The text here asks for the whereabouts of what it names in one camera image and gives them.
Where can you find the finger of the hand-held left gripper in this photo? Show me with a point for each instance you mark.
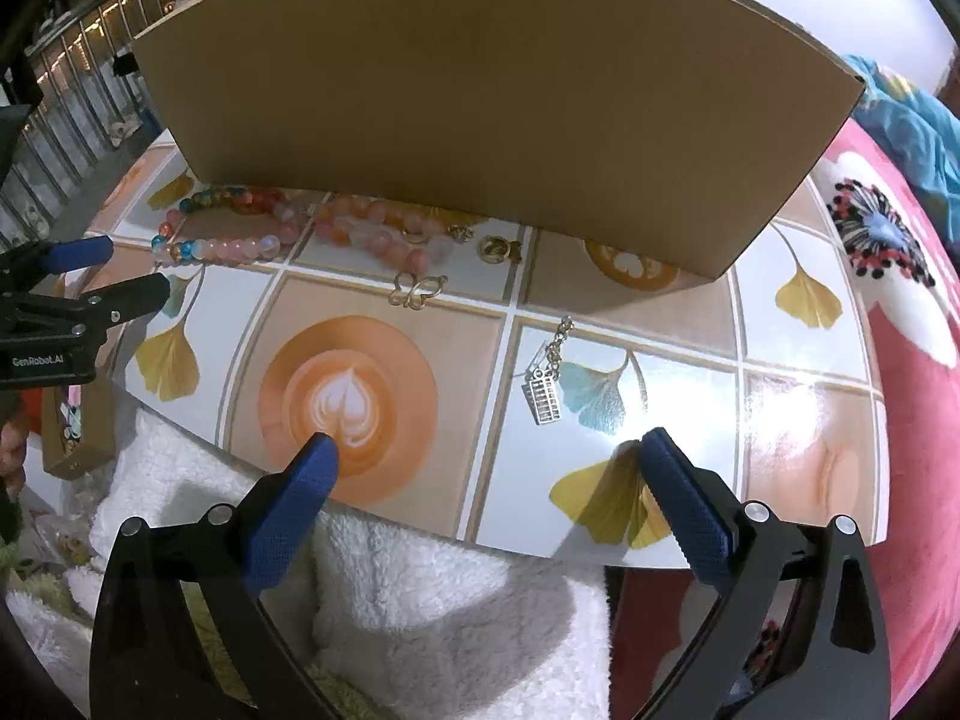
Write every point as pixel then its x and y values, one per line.
pixel 75 253
pixel 112 304

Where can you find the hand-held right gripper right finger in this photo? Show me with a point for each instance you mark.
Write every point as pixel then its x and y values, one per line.
pixel 690 517

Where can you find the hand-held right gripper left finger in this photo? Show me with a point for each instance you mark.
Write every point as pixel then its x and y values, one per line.
pixel 296 510

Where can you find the gold hoop earring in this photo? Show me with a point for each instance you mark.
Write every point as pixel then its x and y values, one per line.
pixel 495 249

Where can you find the brown cardboard box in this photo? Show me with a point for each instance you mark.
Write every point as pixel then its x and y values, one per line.
pixel 487 90

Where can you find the small cardboard tray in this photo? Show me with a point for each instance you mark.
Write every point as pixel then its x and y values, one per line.
pixel 60 457

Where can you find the metal railing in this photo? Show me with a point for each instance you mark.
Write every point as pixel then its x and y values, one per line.
pixel 75 112

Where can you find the white fluffy towel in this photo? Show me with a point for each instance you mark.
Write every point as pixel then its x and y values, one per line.
pixel 450 615

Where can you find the green fluffy mat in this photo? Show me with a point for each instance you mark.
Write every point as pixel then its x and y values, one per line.
pixel 34 583

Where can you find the pink floral blanket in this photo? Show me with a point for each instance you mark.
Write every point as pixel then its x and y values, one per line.
pixel 915 427

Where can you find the blue printed cloth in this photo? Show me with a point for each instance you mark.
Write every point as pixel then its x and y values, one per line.
pixel 915 127

